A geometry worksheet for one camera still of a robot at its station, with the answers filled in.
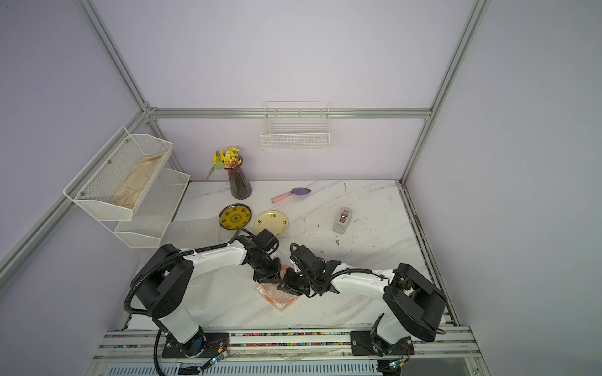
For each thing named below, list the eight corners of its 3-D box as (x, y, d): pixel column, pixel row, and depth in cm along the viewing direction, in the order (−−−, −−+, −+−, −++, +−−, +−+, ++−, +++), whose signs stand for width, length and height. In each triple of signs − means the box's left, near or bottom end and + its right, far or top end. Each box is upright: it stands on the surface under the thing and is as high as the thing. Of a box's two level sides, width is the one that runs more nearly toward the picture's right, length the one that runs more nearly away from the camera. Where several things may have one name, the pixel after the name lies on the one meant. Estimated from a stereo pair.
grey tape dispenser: (331, 231, 104) (332, 224, 100) (340, 212, 111) (341, 205, 107) (344, 235, 103) (345, 229, 99) (351, 216, 110) (353, 209, 106)
